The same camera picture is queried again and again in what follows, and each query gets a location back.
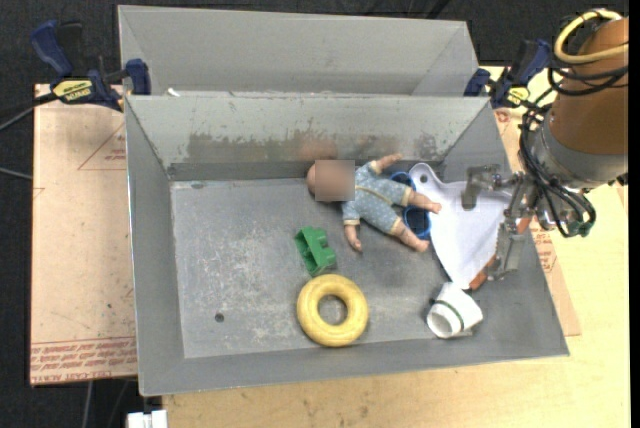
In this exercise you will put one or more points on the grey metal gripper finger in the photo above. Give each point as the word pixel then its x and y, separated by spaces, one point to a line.
pixel 507 257
pixel 481 180

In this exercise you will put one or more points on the white cutting board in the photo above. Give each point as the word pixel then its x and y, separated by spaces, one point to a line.
pixel 465 236

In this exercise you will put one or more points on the white cup with green band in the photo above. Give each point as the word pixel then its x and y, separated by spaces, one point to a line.
pixel 452 313

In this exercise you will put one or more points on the baby doll in blue suit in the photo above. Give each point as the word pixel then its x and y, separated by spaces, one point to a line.
pixel 375 203

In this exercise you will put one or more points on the green toy block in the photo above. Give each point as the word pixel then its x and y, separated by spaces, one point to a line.
pixel 315 251

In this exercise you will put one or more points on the grey metal bin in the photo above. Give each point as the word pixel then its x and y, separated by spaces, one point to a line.
pixel 240 266

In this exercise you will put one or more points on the brown cardboard board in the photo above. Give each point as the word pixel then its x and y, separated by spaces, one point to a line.
pixel 80 216

